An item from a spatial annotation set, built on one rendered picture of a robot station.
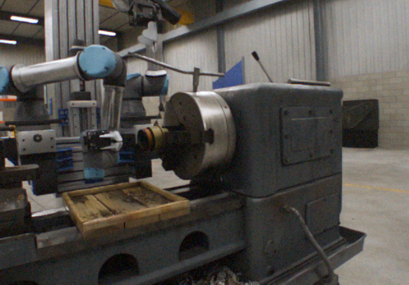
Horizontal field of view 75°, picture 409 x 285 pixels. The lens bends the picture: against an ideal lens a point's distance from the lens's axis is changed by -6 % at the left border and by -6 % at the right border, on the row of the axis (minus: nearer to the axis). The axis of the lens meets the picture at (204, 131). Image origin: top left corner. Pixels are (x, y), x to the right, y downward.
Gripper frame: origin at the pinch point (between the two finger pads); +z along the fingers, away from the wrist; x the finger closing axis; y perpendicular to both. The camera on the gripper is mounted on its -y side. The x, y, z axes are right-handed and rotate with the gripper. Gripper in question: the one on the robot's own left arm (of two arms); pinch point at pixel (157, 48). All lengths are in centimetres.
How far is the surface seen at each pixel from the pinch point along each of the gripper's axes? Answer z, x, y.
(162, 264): 64, -4, 6
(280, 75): -274, -664, -895
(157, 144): 28.6, -9.0, -0.1
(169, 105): 14.1, -14.9, -9.4
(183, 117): 20.0, -9.0, -11.0
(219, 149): 32.9, 1.4, -16.6
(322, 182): 52, 4, -64
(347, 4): -436, -353, -948
